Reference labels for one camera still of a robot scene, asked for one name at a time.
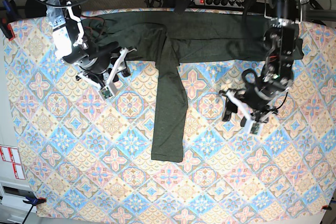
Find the white power strip red switch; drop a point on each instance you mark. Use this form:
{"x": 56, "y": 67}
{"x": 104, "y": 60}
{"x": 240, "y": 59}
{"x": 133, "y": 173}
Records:
{"x": 220, "y": 3}

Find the orange clamp lower right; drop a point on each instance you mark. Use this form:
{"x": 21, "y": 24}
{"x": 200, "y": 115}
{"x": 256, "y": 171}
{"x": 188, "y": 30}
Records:
{"x": 327, "y": 207}

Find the blue orange clamp lower left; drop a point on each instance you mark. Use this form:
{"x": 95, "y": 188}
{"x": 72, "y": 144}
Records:
{"x": 34, "y": 201}

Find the dark green long-sleeve shirt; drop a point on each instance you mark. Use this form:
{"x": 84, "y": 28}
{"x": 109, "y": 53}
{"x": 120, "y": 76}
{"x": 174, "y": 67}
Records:
{"x": 168, "y": 40}

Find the red white label stickers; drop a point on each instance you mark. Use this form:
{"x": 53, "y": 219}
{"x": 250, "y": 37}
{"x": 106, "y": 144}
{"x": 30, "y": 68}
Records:
{"x": 11, "y": 155}

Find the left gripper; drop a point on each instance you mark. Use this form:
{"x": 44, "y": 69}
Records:
{"x": 260, "y": 90}

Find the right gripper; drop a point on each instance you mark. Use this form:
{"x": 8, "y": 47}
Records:
{"x": 95, "y": 61}

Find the blue orange clamp upper left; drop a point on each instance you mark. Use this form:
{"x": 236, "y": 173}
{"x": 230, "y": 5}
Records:
{"x": 6, "y": 27}

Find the blue orange clamp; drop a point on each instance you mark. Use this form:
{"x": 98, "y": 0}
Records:
{"x": 34, "y": 201}
{"x": 6, "y": 27}

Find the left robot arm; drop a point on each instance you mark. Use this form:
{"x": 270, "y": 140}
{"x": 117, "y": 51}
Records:
{"x": 280, "y": 42}

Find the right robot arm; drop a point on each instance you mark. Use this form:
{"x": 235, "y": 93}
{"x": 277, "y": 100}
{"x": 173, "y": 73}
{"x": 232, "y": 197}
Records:
{"x": 76, "y": 44}

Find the colourful patterned tablecloth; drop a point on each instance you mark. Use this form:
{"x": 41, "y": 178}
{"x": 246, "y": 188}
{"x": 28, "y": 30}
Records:
{"x": 91, "y": 159}

